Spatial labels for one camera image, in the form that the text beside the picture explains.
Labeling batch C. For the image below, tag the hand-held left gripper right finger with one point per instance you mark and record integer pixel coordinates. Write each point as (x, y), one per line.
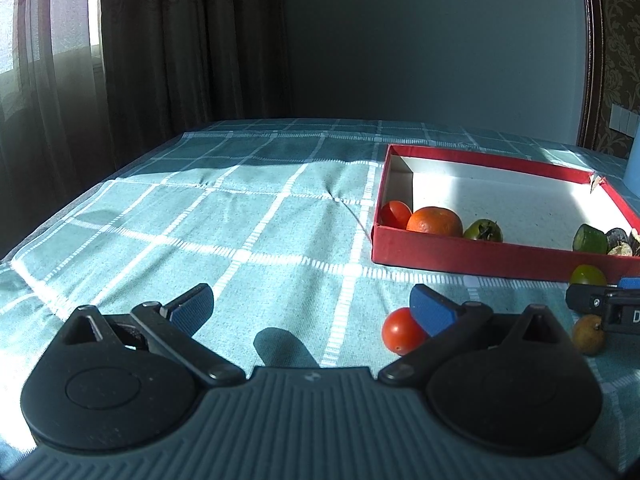
(430, 310)

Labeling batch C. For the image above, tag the white wall switch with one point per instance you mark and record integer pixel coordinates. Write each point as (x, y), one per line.
(625, 119)

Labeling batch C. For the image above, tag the dark wooden wall trim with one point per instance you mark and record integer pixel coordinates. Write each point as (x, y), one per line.
(592, 60)

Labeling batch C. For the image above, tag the yellow-green tomato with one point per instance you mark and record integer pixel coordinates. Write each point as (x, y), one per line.
(587, 275)

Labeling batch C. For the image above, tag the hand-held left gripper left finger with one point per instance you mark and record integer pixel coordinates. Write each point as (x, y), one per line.
(192, 306)

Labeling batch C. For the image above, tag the green cucumber piece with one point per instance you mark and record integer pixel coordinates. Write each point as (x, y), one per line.
(590, 239)

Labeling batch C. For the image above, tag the dark purple fruit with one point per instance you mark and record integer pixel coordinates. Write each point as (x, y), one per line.
(617, 241)

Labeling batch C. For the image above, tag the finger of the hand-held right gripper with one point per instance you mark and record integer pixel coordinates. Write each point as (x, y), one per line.
(585, 297)
(629, 283)

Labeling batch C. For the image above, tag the blue electric kettle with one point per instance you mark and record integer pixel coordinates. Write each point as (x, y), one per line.
(634, 165)

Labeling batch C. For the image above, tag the white sheer curtain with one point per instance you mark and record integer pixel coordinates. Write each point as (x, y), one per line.
(50, 35)

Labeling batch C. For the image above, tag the brown longan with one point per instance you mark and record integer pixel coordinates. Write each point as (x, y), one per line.
(587, 335)

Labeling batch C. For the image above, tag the red shallow cardboard box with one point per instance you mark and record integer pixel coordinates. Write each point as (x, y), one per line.
(450, 255)

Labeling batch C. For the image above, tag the red tomato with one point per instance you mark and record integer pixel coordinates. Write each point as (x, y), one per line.
(397, 332)
(395, 214)

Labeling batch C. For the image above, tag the orange mandarin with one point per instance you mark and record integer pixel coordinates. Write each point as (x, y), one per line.
(434, 221)

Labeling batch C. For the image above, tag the blue checked tablecloth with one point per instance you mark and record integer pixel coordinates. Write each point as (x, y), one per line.
(225, 210)

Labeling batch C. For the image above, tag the green tomato with dark calyx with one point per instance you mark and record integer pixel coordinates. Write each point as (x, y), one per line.
(482, 232)

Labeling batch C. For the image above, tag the brown patterned curtain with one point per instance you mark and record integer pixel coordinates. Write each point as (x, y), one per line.
(190, 50)

